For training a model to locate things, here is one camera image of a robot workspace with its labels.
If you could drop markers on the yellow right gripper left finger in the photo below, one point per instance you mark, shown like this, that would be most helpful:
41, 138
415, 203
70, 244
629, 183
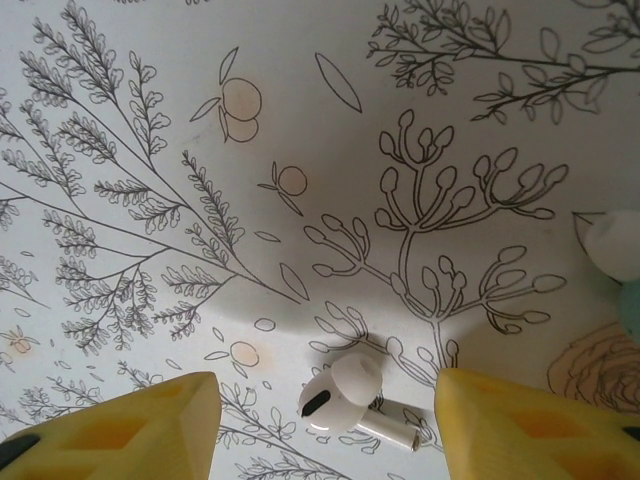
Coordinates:
125, 435

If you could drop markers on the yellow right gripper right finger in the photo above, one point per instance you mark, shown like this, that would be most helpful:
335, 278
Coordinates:
525, 435

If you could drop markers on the pale silicone case sleeve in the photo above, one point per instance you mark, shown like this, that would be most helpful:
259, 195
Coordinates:
617, 245

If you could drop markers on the floral patterned tablecloth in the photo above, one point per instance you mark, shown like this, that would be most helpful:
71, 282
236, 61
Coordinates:
150, 200

